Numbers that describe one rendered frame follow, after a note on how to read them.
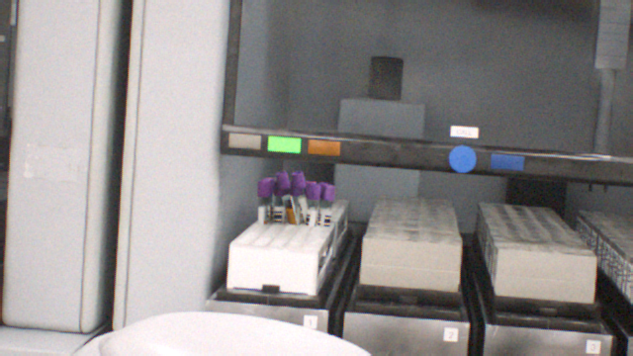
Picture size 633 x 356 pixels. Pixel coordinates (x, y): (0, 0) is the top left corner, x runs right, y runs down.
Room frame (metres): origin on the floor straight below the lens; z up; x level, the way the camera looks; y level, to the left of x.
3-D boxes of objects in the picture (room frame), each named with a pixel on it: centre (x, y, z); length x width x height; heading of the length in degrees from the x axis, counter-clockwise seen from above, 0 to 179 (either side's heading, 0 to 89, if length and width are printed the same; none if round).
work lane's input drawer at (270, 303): (1.74, 0.02, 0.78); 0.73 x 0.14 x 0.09; 176
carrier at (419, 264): (1.50, -0.11, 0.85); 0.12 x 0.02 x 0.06; 86
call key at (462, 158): (1.47, -0.16, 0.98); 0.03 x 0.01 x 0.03; 86
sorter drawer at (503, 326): (1.72, -0.28, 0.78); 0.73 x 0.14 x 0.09; 176
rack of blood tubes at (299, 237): (1.61, 0.03, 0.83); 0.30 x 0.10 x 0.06; 176
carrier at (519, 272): (1.49, -0.26, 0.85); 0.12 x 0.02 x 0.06; 85
